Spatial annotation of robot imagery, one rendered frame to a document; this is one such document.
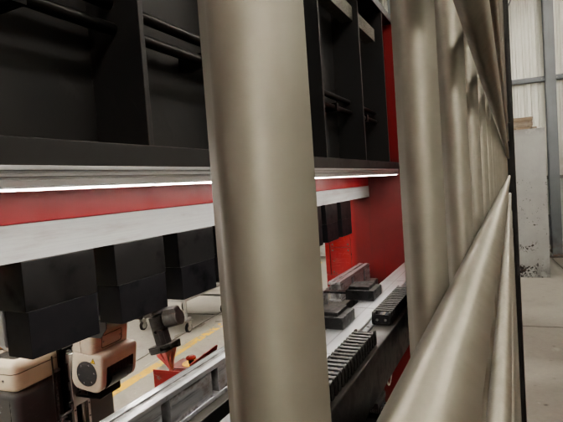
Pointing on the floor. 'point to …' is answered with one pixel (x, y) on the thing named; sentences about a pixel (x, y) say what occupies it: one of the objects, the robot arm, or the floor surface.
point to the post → (514, 208)
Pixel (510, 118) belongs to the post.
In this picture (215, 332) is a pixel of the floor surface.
